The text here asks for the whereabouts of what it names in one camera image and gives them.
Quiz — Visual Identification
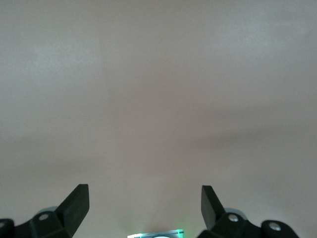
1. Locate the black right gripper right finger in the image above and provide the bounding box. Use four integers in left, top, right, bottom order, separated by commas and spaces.
198, 185, 301, 238

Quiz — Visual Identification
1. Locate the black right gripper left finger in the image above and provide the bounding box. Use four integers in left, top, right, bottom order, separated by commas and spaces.
0, 183, 90, 238

